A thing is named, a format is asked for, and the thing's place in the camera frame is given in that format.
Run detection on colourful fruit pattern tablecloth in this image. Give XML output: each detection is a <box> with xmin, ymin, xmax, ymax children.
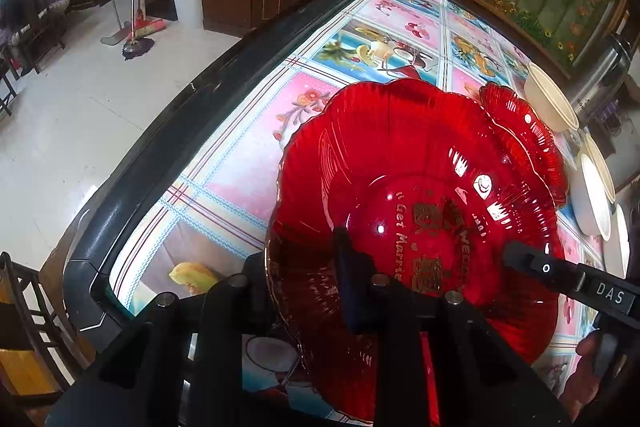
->
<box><xmin>108</xmin><ymin>0</ymin><xmax>609</xmax><ymax>427</ymax></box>

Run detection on red plate with gold text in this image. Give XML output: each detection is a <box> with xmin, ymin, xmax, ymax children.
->
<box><xmin>265</xmin><ymin>79</ymin><xmax>564</xmax><ymax>426</ymax></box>

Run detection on white foam bowl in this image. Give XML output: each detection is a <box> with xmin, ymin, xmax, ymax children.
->
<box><xmin>603</xmin><ymin>204</ymin><xmax>630</xmax><ymax>280</ymax></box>
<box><xmin>570</xmin><ymin>153</ymin><xmax>612</xmax><ymax>241</ymax></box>

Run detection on white plastic bucket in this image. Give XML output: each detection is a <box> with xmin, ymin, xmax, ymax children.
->
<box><xmin>174</xmin><ymin>0</ymin><xmax>204</xmax><ymax>29</ymax></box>

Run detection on seated person dark clothes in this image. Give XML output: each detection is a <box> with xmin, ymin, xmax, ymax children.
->
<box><xmin>1</xmin><ymin>0</ymin><xmax>70</xmax><ymax>52</ymax></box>

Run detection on operator hand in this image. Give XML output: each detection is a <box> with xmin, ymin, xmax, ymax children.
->
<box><xmin>560</xmin><ymin>331</ymin><xmax>603</xmax><ymax>421</ymax></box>

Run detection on red plate with sticker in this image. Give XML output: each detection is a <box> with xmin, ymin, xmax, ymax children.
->
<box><xmin>478</xmin><ymin>82</ymin><xmax>568</xmax><ymax>208</ymax></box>

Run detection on stainless steel thermos jug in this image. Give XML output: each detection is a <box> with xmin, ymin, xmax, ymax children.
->
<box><xmin>566</xmin><ymin>34</ymin><xmax>631</xmax><ymax>128</ymax></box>

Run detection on beige plastic bowl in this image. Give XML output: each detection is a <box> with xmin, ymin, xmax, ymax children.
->
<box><xmin>524</xmin><ymin>62</ymin><xmax>579</xmax><ymax>132</ymax></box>
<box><xmin>582</xmin><ymin>133</ymin><xmax>616</xmax><ymax>204</ymax></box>

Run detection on dark wooden chair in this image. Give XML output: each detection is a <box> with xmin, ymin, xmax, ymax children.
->
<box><xmin>1</xmin><ymin>251</ymin><xmax>88</xmax><ymax>410</ymax></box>

